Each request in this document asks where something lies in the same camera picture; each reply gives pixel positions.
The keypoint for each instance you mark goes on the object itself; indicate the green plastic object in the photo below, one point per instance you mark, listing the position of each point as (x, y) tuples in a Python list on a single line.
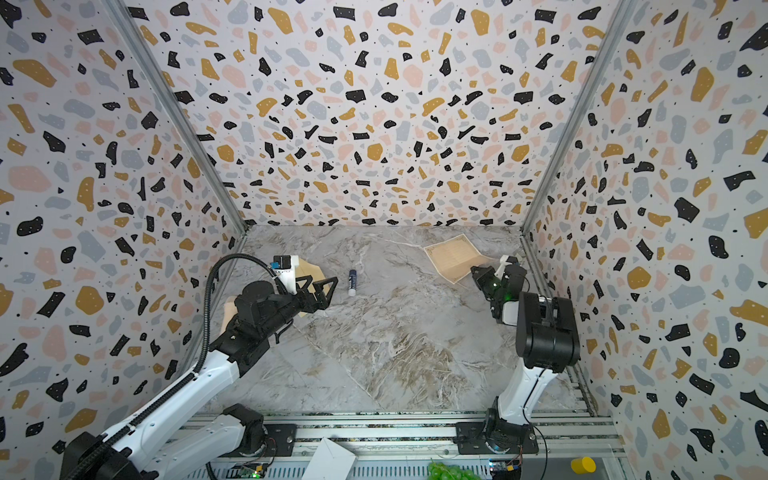
[(441, 471)]

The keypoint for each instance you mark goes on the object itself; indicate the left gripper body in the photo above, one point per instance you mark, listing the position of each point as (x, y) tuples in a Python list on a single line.
[(287, 307)]

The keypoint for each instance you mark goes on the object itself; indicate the right aluminium corner post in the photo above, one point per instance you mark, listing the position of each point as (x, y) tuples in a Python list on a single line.
[(616, 26)]

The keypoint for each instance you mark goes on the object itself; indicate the left aluminium corner post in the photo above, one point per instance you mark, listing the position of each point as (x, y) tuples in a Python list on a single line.
[(123, 21)]

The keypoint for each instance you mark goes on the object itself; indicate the aluminium corner post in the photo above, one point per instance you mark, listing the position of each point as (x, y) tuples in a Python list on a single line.
[(616, 26), (123, 21)]

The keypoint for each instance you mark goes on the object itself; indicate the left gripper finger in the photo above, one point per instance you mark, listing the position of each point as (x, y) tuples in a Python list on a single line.
[(307, 301), (321, 294)]

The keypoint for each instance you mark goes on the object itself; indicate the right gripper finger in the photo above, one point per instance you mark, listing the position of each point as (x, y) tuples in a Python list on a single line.
[(485, 279), (517, 273)]

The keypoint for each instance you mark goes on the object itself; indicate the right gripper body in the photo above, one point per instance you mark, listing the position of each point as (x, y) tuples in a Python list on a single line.
[(491, 285)]

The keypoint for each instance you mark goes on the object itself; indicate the wooden roller pin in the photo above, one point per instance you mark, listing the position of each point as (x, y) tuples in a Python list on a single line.
[(230, 310)]

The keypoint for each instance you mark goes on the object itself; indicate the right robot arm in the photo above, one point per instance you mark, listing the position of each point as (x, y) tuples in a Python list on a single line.
[(546, 344)]

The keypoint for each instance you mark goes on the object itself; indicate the right circuit board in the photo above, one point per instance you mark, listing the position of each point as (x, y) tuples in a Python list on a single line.
[(505, 469)]

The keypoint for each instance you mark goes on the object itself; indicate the blue white glue stick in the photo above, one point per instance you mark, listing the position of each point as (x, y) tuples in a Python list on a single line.
[(352, 283)]

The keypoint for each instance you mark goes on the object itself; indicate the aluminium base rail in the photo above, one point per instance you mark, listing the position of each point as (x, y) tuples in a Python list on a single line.
[(401, 445)]

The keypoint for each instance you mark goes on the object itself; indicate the yellow round object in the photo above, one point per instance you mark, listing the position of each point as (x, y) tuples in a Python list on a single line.
[(583, 465)]

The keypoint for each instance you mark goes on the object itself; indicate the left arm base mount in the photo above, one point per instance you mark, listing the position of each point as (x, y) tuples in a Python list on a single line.
[(266, 440)]

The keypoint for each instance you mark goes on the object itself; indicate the white paper sheet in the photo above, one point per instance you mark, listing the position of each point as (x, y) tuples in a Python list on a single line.
[(330, 461)]

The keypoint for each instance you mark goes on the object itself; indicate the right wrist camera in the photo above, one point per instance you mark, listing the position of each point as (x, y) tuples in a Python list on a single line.
[(504, 261)]

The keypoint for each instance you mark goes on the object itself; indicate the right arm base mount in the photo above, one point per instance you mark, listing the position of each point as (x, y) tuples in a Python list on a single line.
[(479, 438)]

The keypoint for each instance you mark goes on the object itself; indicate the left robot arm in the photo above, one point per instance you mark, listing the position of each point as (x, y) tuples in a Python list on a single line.
[(141, 447)]

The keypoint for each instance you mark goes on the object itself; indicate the cream paper letter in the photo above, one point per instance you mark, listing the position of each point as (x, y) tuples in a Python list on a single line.
[(454, 258)]

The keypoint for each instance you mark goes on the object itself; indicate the small circuit board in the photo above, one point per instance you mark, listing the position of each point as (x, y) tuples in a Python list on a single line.
[(252, 470)]

